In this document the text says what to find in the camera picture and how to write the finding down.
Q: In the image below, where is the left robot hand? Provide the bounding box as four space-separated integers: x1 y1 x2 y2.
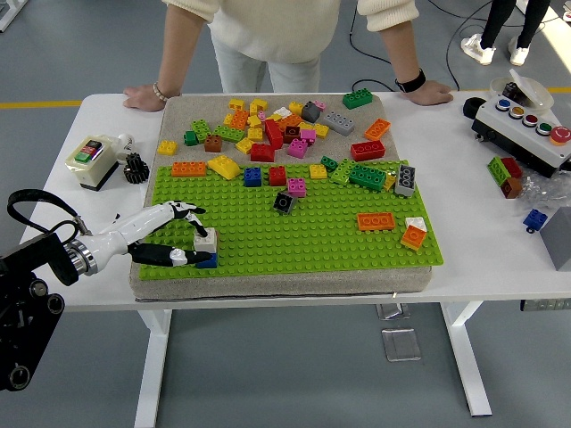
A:
87 200 214 276

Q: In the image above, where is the person's right hand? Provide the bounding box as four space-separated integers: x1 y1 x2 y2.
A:
122 83 167 111

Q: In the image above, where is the person's left hand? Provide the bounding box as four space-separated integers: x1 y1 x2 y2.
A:
403 79 454 107

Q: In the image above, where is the white square brick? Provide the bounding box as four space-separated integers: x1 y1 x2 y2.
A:
193 227 219 255

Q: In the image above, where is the orange long brick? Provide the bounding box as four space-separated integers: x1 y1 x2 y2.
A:
170 160 208 178

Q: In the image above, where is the red long brick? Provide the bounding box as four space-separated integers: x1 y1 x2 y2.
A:
350 139 386 162

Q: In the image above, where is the grey long brick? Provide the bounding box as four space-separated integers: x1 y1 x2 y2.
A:
321 110 357 137
393 164 418 198

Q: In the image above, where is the light green long brick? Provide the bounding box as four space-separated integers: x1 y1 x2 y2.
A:
211 124 247 144

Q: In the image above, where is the dark green long brick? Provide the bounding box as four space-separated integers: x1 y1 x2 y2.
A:
348 163 388 193

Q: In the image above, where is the yellow curved brick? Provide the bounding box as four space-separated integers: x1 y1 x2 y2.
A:
206 154 242 180

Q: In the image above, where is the red tall brick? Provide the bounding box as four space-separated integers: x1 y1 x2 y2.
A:
263 118 285 150

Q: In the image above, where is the orange flat brick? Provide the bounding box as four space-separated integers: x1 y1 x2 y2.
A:
357 212 397 232

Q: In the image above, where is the orange and yellow brick stack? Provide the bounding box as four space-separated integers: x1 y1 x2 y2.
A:
400 224 427 251

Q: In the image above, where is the green studded baseplate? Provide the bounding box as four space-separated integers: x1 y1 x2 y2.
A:
138 159 447 281

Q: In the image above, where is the black wristwatch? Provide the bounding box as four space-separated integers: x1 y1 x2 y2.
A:
394 68 427 94

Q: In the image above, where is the black gear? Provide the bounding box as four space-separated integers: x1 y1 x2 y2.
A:
122 152 151 184

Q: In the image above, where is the dark small part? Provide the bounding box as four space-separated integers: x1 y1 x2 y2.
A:
501 81 525 102

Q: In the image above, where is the white push-button control box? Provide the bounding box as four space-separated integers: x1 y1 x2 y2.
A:
471 95 571 179

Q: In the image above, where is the person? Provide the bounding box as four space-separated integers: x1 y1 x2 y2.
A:
162 0 421 94
459 0 554 67

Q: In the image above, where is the clear round container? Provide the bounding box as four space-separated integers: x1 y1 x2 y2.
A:
489 67 556 112

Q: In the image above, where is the clear plastic bag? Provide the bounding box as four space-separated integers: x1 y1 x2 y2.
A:
517 171 571 211

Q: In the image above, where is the white furniture base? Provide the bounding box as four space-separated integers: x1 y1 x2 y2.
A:
0 0 24 33

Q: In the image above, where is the grey-brown foam mat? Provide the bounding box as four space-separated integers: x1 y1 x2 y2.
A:
128 92 434 304

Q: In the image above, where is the white table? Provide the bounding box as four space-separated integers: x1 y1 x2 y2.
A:
0 91 571 418

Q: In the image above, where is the grey box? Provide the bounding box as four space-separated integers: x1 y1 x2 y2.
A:
538 205 571 272

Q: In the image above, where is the clear floor plate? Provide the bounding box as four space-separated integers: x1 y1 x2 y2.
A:
375 302 412 321
380 327 423 363

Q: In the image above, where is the table control panel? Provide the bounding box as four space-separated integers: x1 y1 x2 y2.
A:
519 297 571 312

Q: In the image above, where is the bead bracelet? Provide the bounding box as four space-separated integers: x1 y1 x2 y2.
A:
152 81 182 103

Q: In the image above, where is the black ring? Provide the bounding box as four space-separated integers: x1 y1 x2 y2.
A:
462 95 488 120

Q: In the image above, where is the black floor cable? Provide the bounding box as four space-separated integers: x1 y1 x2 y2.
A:
448 0 496 92
347 0 402 93

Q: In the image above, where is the beige switch box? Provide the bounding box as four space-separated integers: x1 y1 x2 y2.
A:
64 135 120 192

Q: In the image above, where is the blue brick keychain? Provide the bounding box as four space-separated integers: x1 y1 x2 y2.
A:
522 208 549 235

